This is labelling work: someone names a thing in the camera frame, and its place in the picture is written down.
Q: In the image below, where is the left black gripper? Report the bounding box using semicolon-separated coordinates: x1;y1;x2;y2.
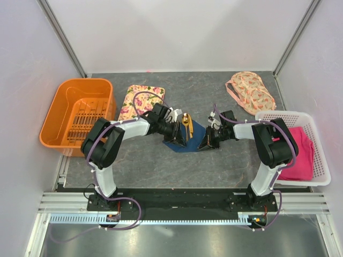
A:
157;120;186;148

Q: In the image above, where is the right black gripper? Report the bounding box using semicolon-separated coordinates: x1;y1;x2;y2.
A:
197;125;229;151

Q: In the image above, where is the dark blue paper napkin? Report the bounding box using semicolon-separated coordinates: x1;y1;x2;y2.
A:
163;120;206;153

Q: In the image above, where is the gold spoon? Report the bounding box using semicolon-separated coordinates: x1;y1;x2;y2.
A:
182;113;189;141

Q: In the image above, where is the gold knife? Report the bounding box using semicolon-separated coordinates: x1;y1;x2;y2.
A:
188;114;193;139

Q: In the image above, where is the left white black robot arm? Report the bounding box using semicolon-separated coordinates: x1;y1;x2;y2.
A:
81;103;186;210

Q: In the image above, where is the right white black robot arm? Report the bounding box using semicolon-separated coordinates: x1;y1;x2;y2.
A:
198;110;299;211

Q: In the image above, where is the floral rectangular tray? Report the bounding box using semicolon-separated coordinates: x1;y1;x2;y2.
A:
117;84;166;121

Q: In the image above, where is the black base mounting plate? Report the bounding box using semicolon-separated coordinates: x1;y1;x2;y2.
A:
87;188;278;220

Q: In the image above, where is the pink cloth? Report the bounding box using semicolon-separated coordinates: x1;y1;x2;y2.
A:
278;127;315;181

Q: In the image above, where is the orange plastic basin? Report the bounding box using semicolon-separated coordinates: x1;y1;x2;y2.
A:
39;78;116;157

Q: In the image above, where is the white perforated plastic basket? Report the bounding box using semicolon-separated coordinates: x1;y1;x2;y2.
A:
255;110;331;187

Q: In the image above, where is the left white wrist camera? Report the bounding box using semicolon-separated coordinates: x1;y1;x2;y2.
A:
165;107;183;123

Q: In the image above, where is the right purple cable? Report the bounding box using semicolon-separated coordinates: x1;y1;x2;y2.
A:
212;103;297;231

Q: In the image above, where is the white slotted cable duct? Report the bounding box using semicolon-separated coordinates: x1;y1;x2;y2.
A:
50;213;262;225

